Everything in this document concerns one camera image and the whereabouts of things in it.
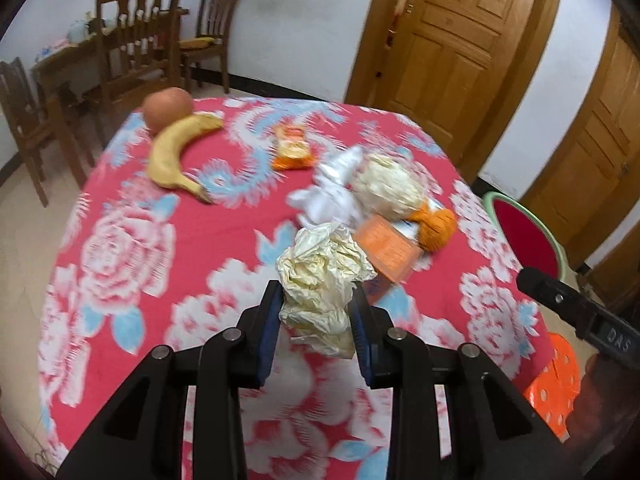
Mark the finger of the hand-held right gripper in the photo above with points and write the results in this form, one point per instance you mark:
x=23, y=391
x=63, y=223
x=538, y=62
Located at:
x=575, y=310

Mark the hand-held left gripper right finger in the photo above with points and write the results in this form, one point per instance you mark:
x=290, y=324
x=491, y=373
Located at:
x=365, y=355

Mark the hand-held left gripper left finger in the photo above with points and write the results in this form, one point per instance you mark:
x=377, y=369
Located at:
x=267, y=345

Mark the cream plastic bag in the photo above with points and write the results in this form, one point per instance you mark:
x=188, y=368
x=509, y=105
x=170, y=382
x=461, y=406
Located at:
x=320, y=290

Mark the red green-rimmed stool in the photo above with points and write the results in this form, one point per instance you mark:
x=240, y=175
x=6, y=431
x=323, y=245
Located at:
x=525, y=240

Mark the white knit cloth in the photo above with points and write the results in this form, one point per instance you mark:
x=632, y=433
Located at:
x=325, y=207

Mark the orange white-dotted stool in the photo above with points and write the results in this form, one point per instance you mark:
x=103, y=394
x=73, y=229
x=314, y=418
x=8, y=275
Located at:
x=552, y=390

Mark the flat orange packet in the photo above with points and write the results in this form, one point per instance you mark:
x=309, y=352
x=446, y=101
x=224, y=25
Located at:
x=387, y=247

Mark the red floral tablecloth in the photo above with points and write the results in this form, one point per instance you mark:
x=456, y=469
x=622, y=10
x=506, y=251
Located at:
x=165, y=270

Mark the crumpled orange wrapper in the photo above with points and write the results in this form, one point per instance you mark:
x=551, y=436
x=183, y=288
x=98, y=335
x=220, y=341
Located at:
x=437, y=227

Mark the panelled wooden door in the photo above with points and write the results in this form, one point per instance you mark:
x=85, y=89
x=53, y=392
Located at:
x=595, y=160
x=450, y=35

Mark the clear plastic wrapper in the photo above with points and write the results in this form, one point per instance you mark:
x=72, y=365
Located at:
x=337, y=167

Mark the orange snack packet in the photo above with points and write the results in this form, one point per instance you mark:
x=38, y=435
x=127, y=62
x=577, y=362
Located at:
x=292, y=150

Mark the yellow banana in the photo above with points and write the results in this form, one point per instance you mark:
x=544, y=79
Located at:
x=167, y=155

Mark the red apple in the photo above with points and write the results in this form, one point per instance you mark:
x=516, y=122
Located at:
x=167, y=107

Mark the yellow seat cushion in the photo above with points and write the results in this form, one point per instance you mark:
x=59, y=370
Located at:
x=196, y=43

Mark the wooden chair with cushion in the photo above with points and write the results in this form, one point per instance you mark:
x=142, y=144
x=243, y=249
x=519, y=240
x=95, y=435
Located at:
x=220, y=10

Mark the dark wooden chair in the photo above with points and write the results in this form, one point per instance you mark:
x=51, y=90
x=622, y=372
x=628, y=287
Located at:
x=20, y=110

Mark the tall-backed wooden chair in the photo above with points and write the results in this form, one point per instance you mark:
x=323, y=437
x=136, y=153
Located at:
x=135, y=30

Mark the wooden dining table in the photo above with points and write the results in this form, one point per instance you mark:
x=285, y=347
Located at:
x=60, y=65

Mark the red hanging door ornament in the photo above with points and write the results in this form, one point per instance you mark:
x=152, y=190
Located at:
x=400, y=5

